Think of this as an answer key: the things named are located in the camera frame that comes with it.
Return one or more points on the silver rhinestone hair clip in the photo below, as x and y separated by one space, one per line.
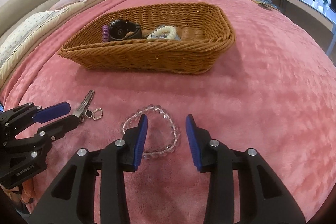
164 32

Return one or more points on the white floral pillow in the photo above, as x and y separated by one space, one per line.
20 41

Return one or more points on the silver square earring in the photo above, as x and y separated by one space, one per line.
97 114

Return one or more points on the beige folded quilt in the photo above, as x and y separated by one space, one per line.
73 10

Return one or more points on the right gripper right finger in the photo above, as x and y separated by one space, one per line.
263 196

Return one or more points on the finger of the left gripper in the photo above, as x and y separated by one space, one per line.
57 129
52 112

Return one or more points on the brown wicker basket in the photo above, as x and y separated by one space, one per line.
184 38

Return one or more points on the white vase with plant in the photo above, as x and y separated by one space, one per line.
322 5

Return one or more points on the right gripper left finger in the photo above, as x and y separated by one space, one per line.
71 195

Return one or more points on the items on bed corner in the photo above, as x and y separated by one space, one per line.
265 5

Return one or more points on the left hand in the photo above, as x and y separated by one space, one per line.
23 194

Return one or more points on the white desk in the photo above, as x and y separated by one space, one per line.
329 23

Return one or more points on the pink bed blanket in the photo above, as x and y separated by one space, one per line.
274 90

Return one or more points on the black wrist watch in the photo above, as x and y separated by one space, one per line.
121 29

